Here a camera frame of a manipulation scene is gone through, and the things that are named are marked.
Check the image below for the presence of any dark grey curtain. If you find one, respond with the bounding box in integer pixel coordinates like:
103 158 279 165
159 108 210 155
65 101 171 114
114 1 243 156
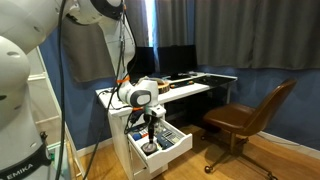
61 0 150 83
154 0 320 71

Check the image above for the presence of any thin black cable bundle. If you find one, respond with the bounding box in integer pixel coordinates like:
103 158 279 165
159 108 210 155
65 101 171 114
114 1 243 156
81 3 138 180

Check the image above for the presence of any blue calculator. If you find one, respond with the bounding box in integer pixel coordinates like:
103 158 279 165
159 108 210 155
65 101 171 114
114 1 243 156
155 129 183 150

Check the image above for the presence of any white open drawer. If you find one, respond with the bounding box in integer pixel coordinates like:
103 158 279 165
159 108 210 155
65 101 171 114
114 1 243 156
127 119 194 174

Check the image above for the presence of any grey duct tape roll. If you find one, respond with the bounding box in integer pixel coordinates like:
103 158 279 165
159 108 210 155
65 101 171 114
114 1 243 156
140 141 160 157

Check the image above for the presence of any white metal rack frame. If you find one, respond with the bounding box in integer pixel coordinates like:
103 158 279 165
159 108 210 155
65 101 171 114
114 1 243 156
26 46 86 180

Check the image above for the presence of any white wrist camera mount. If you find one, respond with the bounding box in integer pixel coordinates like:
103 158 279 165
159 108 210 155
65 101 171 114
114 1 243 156
144 103 167 120

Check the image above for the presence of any brown leather office chair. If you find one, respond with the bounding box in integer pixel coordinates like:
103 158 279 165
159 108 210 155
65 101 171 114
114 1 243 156
201 78 298 180

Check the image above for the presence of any wooden bark slice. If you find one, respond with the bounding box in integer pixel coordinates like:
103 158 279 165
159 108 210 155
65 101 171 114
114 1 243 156
155 81 171 95

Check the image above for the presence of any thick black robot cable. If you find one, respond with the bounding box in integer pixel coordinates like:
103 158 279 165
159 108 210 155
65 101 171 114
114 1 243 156
54 0 69 180

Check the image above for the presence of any grey calculator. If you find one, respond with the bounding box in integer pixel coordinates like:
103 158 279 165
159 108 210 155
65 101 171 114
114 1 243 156
161 130 178 145

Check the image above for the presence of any black desk pad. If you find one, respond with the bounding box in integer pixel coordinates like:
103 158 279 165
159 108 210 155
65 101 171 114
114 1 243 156
199 74 239 89

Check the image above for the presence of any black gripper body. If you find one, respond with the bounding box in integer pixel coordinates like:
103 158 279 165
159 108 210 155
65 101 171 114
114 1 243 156
143 113 158 135

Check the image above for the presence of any white desk with drawer cabinet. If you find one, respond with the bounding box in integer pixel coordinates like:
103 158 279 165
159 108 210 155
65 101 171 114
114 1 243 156
95 72 239 180

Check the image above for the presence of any black computer monitor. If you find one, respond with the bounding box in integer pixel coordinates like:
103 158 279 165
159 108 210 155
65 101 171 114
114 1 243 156
156 44 198 81
128 46 156 85

